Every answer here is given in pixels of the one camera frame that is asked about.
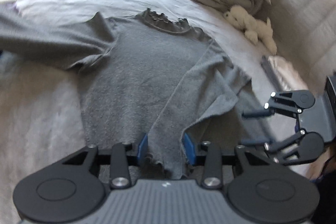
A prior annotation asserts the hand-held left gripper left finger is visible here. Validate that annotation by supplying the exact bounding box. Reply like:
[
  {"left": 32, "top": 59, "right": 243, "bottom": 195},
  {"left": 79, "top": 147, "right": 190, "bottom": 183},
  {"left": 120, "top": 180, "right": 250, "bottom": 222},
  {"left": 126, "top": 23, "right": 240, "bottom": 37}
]
[{"left": 63, "top": 133, "right": 149, "bottom": 189}]

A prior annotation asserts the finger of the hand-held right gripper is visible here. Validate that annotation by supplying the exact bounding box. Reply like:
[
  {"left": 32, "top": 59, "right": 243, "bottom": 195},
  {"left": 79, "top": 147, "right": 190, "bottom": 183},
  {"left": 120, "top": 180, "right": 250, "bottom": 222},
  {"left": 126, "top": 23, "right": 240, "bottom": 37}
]
[
  {"left": 241, "top": 130, "right": 307, "bottom": 165},
  {"left": 241, "top": 91, "right": 302, "bottom": 119}
]

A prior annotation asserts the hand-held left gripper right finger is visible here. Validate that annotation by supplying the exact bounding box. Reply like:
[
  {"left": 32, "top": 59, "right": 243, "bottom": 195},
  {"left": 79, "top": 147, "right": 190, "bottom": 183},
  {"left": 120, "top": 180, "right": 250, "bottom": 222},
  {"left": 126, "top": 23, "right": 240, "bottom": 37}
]
[{"left": 182, "top": 133, "right": 265, "bottom": 189}]

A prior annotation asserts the grey knit sweater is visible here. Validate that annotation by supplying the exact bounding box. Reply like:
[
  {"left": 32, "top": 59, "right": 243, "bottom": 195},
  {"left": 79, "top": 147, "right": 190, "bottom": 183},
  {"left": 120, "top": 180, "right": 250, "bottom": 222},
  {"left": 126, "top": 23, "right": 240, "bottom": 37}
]
[{"left": 0, "top": 4, "right": 254, "bottom": 180}]

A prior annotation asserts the folded white garment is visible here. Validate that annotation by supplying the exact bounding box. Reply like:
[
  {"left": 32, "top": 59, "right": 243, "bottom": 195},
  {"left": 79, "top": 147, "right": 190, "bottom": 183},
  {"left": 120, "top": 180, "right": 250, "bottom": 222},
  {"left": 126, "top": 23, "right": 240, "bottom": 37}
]
[{"left": 270, "top": 55, "right": 309, "bottom": 93}]

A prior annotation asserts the white plush dog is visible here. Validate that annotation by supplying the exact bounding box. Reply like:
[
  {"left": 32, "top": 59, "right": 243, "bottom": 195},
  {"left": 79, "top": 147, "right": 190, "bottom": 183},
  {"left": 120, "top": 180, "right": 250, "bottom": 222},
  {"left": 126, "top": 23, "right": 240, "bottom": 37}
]
[{"left": 223, "top": 5, "right": 278, "bottom": 54}]

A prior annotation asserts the grey quilted headboard cover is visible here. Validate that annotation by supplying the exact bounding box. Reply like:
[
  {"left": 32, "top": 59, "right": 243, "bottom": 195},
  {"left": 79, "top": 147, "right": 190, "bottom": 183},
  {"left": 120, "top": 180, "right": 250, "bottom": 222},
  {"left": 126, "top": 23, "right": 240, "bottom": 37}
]
[{"left": 259, "top": 0, "right": 336, "bottom": 88}]

